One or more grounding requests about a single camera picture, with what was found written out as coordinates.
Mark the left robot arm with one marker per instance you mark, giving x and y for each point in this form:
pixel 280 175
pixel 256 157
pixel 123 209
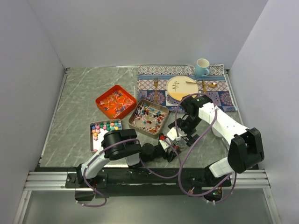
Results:
pixel 117 145

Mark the gold knife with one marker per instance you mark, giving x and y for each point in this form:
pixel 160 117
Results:
pixel 204 86

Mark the orange plastic tray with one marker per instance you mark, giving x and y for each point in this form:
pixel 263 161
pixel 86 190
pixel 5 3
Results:
pixel 116 103

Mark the tin of star candies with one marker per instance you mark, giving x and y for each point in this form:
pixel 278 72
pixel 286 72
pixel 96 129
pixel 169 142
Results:
pixel 99 129

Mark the gold spoon on mat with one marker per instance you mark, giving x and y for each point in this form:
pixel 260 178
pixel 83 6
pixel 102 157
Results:
pixel 210 85

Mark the light blue mug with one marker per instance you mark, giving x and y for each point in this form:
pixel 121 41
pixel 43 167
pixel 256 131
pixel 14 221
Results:
pixel 202 68

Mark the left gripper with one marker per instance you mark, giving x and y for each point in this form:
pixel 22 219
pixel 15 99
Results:
pixel 169 157

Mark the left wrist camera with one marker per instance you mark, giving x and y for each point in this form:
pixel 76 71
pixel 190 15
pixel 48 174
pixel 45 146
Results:
pixel 165 144

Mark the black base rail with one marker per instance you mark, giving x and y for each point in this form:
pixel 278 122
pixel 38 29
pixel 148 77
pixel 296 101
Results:
pixel 134 182

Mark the cream and orange plate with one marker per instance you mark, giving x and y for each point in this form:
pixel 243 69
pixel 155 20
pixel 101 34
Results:
pixel 177 88

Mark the clear round lid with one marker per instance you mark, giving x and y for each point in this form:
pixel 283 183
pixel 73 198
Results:
pixel 179 143

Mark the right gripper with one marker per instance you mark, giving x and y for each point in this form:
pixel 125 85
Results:
pixel 190 140

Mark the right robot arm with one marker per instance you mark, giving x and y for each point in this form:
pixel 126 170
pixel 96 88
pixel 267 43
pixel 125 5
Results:
pixel 245 147

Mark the gold fork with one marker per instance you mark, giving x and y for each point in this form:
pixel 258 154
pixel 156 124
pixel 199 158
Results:
pixel 156 85

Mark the clear plastic cup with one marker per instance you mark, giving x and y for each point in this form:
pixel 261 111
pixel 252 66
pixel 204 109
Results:
pixel 179 149

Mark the patterned cloth placemat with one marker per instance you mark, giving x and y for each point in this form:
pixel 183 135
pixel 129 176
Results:
pixel 146 90

